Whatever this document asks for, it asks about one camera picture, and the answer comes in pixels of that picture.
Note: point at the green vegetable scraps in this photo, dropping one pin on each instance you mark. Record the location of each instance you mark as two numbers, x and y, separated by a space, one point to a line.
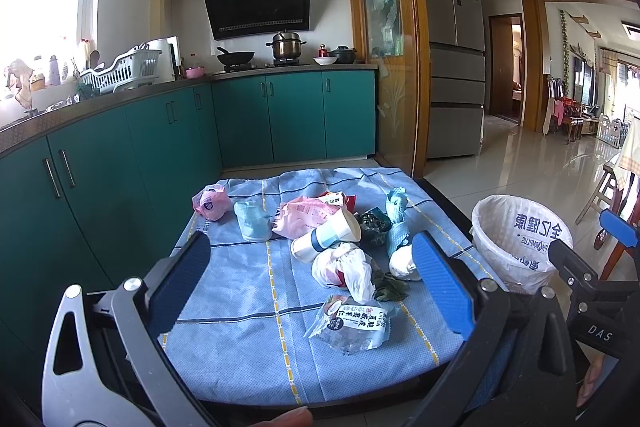
388 288

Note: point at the right hand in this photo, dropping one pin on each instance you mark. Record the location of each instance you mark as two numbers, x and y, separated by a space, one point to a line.
590 379

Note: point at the large pink plastic bag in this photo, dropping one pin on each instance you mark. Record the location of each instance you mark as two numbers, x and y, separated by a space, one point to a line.
300 215

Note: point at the wooden dining table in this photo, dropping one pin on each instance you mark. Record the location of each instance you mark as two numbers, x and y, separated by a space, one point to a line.
626 165

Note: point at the dark casserole pot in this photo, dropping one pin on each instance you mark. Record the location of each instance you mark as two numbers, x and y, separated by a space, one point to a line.
344 55

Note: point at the white dish rack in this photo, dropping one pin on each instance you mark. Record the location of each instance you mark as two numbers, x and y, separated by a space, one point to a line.
129 70

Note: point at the silver refrigerator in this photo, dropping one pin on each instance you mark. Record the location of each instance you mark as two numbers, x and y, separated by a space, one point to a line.
458 84

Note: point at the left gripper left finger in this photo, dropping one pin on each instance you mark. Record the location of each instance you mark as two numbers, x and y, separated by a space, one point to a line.
104 365

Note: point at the white tissue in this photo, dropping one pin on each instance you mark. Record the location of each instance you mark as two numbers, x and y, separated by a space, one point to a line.
402 266

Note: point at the black wok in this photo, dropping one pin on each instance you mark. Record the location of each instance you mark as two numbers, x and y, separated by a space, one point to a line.
231 59

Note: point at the red white small packet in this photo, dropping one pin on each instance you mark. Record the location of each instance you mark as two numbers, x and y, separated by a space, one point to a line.
339 199

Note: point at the teal lower cabinets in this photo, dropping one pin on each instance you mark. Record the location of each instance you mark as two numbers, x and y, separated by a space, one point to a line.
96 193

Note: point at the light blue cloth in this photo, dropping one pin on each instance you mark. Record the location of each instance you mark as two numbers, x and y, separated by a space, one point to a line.
253 220

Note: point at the white bowl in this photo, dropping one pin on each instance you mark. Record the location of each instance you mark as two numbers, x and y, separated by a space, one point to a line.
325 60

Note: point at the clear labelled food wrapper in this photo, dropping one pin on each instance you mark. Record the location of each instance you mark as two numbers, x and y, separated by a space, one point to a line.
351 327

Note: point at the blue plaid tablecloth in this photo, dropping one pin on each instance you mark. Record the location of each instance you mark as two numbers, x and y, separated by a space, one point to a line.
242 336

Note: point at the white paper cup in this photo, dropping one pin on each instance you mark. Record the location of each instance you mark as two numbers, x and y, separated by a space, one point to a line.
342 226

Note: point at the small pink wrapper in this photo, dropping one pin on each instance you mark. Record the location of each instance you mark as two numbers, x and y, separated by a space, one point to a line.
212 203

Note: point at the left hand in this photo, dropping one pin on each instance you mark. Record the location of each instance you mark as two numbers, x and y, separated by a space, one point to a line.
300 417

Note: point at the wooden stool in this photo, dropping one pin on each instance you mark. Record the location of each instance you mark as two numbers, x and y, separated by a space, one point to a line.
604 196

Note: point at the dark green snack bag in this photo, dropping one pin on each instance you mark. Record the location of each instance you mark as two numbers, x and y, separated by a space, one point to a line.
374 226

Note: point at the blue textured wipe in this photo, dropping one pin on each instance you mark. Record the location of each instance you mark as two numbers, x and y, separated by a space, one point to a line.
399 234

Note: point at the pink small pot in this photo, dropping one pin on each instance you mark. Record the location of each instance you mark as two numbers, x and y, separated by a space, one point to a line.
194 72

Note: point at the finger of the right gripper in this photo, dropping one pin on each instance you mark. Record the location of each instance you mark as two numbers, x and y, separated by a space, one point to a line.
623 231
580 266

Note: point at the wooden glass sliding door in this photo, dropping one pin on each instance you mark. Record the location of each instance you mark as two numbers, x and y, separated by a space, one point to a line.
393 36

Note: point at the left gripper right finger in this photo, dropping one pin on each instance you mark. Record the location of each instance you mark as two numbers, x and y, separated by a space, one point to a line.
515 366

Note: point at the white lined trash basket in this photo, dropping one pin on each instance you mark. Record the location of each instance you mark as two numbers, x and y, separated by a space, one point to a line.
514 234

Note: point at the steel stock pot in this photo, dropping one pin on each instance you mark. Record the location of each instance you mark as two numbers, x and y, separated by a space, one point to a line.
286 46

